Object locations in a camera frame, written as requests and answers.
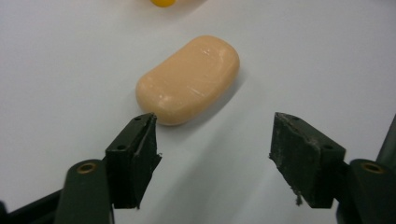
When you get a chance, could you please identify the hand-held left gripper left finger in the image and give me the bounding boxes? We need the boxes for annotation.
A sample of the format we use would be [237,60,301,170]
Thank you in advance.
[105,112,163,210]

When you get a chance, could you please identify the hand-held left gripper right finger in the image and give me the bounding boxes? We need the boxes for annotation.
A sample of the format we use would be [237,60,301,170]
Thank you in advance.
[268,111,347,209]

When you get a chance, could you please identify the peach soap bar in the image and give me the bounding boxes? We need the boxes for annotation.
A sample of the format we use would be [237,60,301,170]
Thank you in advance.
[134,35,241,127]

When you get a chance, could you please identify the yellow round object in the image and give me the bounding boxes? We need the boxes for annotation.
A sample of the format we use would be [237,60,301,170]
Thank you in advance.
[150,0,177,8]

